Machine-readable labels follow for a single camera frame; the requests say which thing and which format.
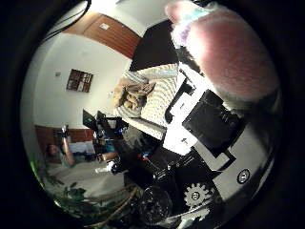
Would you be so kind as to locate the pink plush toy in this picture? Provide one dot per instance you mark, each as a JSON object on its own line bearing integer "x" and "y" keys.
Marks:
{"x": 235, "y": 54}

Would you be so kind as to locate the striped blanket sofa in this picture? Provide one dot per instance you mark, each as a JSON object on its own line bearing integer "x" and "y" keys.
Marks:
{"x": 158, "y": 95}

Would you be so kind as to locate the red blue small object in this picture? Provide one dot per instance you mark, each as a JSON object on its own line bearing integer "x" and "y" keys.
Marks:
{"x": 145, "y": 156}

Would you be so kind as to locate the brown cloth heap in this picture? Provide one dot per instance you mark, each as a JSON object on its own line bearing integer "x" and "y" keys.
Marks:
{"x": 133, "y": 95}

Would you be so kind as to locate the dark brown door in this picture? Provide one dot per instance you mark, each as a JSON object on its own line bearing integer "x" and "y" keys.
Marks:
{"x": 152, "y": 47}

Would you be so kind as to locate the black tripod stand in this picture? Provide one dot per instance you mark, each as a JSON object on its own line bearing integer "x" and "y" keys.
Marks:
{"x": 109, "y": 124}

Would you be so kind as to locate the small black monitor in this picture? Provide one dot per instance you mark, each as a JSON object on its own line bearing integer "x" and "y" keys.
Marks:
{"x": 89, "y": 118}

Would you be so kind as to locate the white sheet covered bed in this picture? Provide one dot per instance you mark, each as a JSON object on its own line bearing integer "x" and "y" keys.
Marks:
{"x": 89, "y": 178}

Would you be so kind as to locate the person in light shirt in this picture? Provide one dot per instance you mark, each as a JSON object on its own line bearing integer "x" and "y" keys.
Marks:
{"x": 66, "y": 152}

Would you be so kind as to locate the green leafy plant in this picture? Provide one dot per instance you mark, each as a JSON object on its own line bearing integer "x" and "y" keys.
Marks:
{"x": 76, "y": 194}

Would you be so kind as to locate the dark framed wall picture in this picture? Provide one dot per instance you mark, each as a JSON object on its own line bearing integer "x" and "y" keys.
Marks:
{"x": 79, "y": 80}

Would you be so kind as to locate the white wall sign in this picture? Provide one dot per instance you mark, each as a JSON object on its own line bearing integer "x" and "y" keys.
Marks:
{"x": 104, "y": 26}

